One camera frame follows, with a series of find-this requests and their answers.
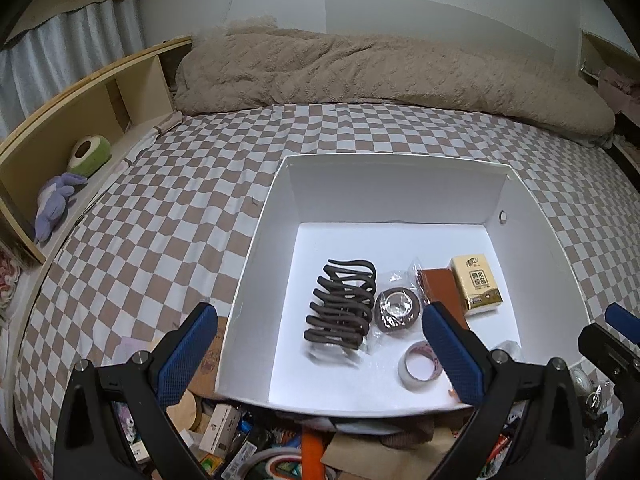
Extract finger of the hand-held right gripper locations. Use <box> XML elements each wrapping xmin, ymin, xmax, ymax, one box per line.
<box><xmin>604</xmin><ymin>303</ymin><xmax>640</xmax><ymax>346</ymax></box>
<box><xmin>577</xmin><ymin>324</ymin><xmax>640</xmax><ymax>389</ymax></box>

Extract pink clothes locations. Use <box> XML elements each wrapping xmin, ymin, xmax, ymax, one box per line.
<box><xmin>597</xmin><ymin>65</ymin><xmax>640</xmax><ymax>121</ymax></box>

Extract round wooden coaster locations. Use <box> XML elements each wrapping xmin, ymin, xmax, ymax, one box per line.
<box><xmin>165</xmin><ymin>390</ymin><xmax>201</xmax><ymax>431</ymax></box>

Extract orange tube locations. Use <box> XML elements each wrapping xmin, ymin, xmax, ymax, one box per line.
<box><xmin>300</xmin><ymin>432</ymin><xmax>323</xmax><ymax>480</ymax></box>

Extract purple plush toy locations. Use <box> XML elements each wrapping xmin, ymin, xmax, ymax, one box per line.
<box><xmin>34</xmin><ymin>172</ymin><xmax>88</xmax><ymax>243</ymax></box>

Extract clear tape roll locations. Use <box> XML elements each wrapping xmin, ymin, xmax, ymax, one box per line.
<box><xmin>398</xmin><ymin>340</ymin><xmax>443</xmax><ymax>391</ymax></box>

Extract clear plastic roll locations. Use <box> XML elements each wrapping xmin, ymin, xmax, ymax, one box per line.
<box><xmin>492</xmin><ymin>339</ymin><xmax>521</xmax><ymax>361</ymax></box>

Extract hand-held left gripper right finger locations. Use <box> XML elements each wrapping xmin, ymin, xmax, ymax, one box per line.
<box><xmin>422</xmin><ymin>302</ymin><xmax>588</xmax><ymax>480</ymax></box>

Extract wooden bedside shelf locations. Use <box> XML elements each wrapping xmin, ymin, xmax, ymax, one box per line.
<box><xmin>0</xmin><ymin>35</ymin><xmax>193</xmax><ymax>266</ymax></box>

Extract white cardboard box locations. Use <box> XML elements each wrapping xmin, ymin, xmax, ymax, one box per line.
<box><xmin>214</xmin><ymin>154</ymin><xmax>603</xmax><ymax>418</ymax></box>

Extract grey white curtain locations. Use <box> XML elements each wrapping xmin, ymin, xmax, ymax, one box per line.
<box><xmin>0</xmin><ymin>0</ymin><xmax>146</xmax><ymax>136</ymax></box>

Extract green round plush toy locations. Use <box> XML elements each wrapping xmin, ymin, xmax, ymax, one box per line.
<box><xmin>66</xmin><ymin>135</ymin><xmax>112</xmax><ymax>177</ymax></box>

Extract beige quilted blanket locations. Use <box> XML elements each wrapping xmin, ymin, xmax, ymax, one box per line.
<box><xmin>172</xmin><ymin>17</ymin><xmax>617</xmax><ymax>147</ymax></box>

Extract brown cardboard piece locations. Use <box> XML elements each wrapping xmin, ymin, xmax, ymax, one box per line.
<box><xmin>187</xmin><ymin>316</ymin><xmax>233</xmax><ymax>401</ymax></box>

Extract wall niche shelf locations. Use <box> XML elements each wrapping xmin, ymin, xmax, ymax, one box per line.
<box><xmin>580</xmin><ymin>30</ymin><xmax>640</xmax><ymax>166</ymax></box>

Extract brown wavy hair claw clip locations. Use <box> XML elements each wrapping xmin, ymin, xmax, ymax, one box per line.
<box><xmin>303</xmin><ymin>258</ymin><xmax>378</xmax><ymax>351</ymax></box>

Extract brown white checkered bed sheet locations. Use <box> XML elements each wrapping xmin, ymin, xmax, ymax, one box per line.
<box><xmin>12</xmin><ymin>105</ymin><xmax>640</xmax><ymax>480</ymax></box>

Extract brown cardboard sheet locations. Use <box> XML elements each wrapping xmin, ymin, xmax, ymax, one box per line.
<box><xmin>320</xmin><ymin>430</ymin><xmax>461</xmax><ymax>480</ymax></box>

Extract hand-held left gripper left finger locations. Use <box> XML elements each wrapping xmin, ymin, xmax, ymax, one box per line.
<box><xmin>54</xmin><ymin>302</ymin><xmax>219</xmax><ymax>480</ymax></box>

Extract small white box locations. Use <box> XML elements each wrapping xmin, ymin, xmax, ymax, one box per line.
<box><xmin>197</xmin><ymin>405</ymin><xmax>241</xmax><ymax>456</ymax></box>

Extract yellow tissue pack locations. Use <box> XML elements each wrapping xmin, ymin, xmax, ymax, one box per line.
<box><xmin>448</xmin><ymin>254</ymin><xmax>505</xmax><ymax>317</ymax></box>

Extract brown leather wallet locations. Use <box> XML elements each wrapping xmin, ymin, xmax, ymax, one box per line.
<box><xmin>417</xmin><ymin>267</ymin><xmax>471</xmax><ymax>331</ymax></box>

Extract framed picture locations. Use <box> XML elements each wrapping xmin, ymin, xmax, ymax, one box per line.
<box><xmin>0</xmin><ymin>240</ymin><xmax>23</xmax><ymax>321</ymax></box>

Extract brown tape roll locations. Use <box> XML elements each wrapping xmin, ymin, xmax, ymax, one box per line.
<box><xmin>372</xmin><ymin>285</ymin><xmax>422</xmax><ymax>336</ymax></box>

